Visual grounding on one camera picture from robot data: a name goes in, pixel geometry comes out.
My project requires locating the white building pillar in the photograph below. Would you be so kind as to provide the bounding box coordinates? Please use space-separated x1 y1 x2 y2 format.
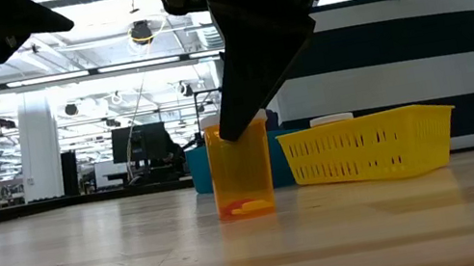
6 87 70 204

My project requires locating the black round ceiling device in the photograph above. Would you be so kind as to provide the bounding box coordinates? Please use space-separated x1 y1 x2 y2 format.
127 18 155 48

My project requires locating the person behind monitor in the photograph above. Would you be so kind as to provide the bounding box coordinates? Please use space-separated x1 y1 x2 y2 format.
157 127 188 167

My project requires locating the yellow plastic basket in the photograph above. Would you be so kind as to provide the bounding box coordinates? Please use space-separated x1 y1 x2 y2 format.
275 96 467 201

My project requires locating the black computer monitor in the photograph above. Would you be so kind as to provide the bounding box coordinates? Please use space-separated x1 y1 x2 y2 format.
108 120 172 168

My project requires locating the navy white striped fabric bin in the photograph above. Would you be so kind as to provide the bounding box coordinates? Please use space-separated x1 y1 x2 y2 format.
246 0 474 184

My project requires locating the teal plastic tray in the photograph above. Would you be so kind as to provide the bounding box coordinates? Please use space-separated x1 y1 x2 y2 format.
183 126 305 204

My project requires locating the black cabinet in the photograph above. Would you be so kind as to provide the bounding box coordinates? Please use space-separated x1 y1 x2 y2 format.
58 149 84 198

